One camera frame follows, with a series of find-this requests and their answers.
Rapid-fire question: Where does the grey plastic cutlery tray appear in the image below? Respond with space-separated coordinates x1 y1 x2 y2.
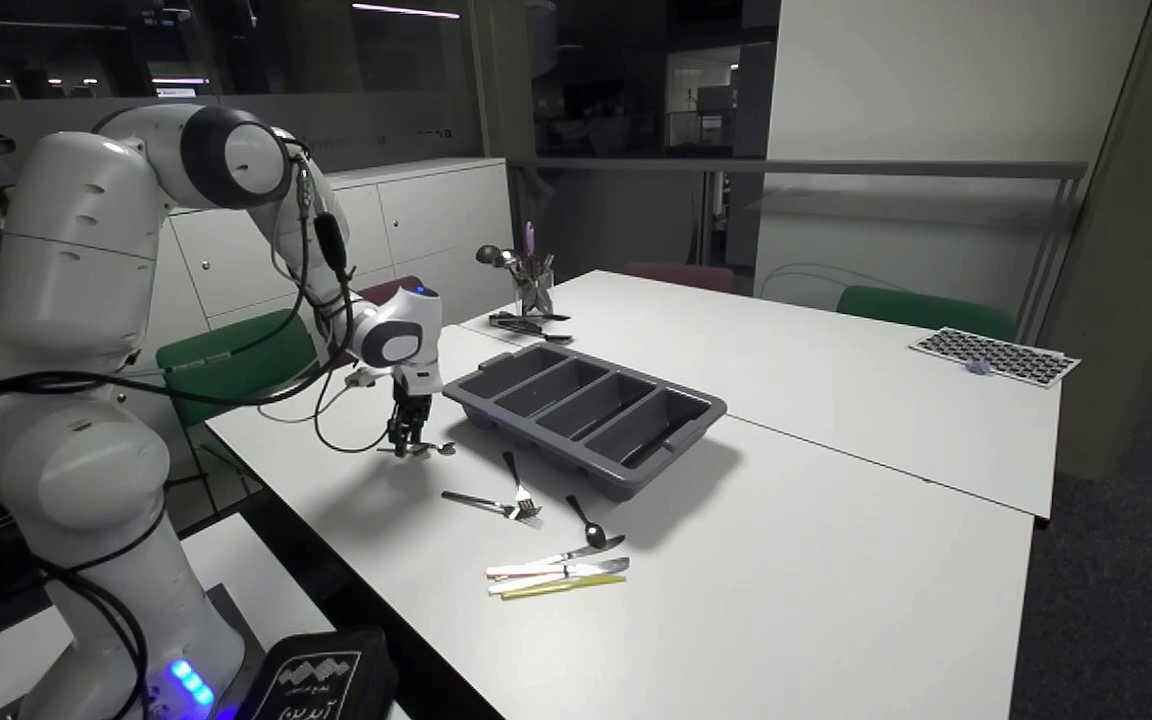
440 339 732 503

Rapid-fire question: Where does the ceiling light strip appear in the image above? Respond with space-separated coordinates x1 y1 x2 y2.
348 0 469 24

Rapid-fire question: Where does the black control box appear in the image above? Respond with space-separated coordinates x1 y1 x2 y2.
227 625 404 720

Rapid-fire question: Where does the green chair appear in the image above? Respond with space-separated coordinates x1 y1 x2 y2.
831 281 1026 345
154 306 327 431

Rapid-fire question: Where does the dark red chair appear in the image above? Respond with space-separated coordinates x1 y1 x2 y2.
621 254 751 295
357 271 428 306

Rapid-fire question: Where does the checkerboard calibration sheet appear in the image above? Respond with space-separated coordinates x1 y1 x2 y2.
906 322 1089 391

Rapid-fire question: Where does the white cabinet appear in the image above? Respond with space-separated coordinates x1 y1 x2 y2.
148 150 522 350

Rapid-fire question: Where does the yellow-green plastic knife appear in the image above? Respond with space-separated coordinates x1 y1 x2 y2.
492 567 631 604

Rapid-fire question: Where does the black ladle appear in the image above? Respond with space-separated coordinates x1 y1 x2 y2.
472 238 522 277

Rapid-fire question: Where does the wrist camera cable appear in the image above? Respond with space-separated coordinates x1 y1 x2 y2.
248 155 399 459

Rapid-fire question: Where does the grey metal handrail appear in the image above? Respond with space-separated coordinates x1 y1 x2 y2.
508 150 1095 188

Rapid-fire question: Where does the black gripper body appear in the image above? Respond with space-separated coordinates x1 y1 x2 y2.
387 368 433 427

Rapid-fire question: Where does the dark metal cutlery piece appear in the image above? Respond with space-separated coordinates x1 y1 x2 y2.
502 446 536 518

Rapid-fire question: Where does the white plastic knife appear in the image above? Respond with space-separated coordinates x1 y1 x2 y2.
484 546 636 586

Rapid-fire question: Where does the black spoon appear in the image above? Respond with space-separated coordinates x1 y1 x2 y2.
563 492 631 557

